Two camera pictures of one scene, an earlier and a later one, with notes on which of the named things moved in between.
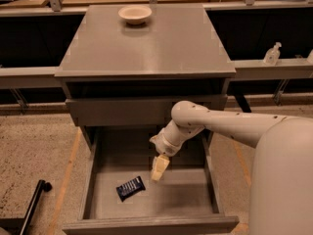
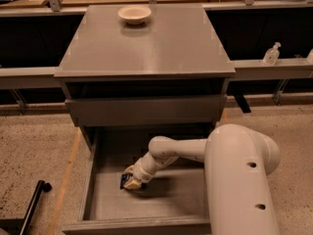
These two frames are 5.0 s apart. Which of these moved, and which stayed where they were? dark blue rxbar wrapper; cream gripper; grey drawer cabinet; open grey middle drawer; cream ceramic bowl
Moved: dark blue rxbar wrapper; cream gripper
Stayed: grey drawer cabinet; open grey middle drawer; cream ceramic bowl
